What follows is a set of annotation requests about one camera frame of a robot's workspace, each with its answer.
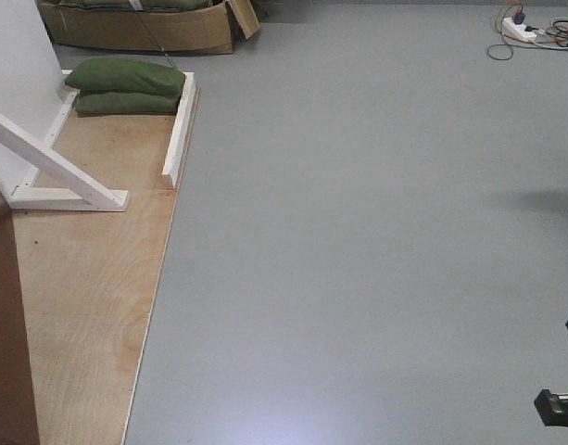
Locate black robot part lower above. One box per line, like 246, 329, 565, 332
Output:
534, 389, 568, 427

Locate brown wooden door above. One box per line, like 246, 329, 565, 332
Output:
0, 192, 40, 444

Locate plywood base platform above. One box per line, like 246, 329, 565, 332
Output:
14, 116, 178, 444

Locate cardboard box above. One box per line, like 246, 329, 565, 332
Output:
37, 1, 260, 54

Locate lower green sandbag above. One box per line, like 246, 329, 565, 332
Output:
75, 91, 181, 116

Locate green sandbag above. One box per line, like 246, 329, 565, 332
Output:
65, 57, 186, 95
75, 91, 181, 116

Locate upper green sandbag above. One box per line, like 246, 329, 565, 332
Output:
65, 57, 186, 95

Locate white power strip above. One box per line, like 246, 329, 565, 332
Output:
501, 17, 536, 43

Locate white edge rail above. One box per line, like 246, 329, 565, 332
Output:
161, 72, 198, 190

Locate white diagonal brace frame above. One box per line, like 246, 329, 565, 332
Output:
0, 113, 130, 212

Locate black tension cable with turnbuckle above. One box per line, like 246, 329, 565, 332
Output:
125, 0, 178, 70

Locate white wall panel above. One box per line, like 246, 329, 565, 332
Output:
0, 1, 68, 199

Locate tangled cables on floor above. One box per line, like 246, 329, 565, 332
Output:
486, 0, 568, 61

